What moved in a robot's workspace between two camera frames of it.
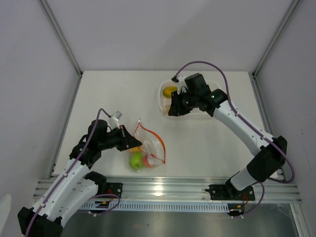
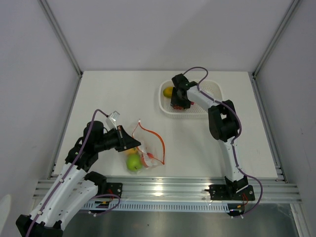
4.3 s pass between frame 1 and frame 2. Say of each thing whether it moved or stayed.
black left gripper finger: stayed
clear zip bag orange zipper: stayed
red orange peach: moved
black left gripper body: stayed
